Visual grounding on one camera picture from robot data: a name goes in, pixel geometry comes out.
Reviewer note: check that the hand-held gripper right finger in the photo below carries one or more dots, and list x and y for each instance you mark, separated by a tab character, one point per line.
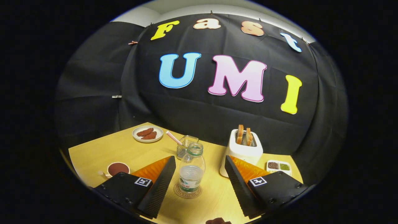
241	189

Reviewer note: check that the red striped straw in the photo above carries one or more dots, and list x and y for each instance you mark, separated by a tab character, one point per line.
173	137

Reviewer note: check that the brown food piece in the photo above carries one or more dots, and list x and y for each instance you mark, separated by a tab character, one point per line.
150	136
144	132

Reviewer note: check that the wooden table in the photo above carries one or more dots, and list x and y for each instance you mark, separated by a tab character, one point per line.
214	199

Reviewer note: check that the round cork coaster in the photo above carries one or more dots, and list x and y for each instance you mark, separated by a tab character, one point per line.
177	192

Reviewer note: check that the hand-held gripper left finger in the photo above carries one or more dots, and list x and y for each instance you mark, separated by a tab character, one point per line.
157	193

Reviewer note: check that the white divided grain dish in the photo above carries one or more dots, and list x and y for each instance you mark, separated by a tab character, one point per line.
279	172

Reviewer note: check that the toast slice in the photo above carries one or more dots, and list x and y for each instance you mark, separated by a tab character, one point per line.
239	134
249	137

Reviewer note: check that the white round plate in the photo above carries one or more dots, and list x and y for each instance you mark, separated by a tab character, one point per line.
147	141

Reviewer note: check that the black backdrop cloth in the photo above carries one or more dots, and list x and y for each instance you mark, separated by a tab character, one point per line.
202	112

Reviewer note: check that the clear plastic juice bottle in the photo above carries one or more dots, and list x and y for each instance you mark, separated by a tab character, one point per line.
191	174

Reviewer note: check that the white toaster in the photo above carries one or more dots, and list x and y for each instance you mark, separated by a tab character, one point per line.
244	154

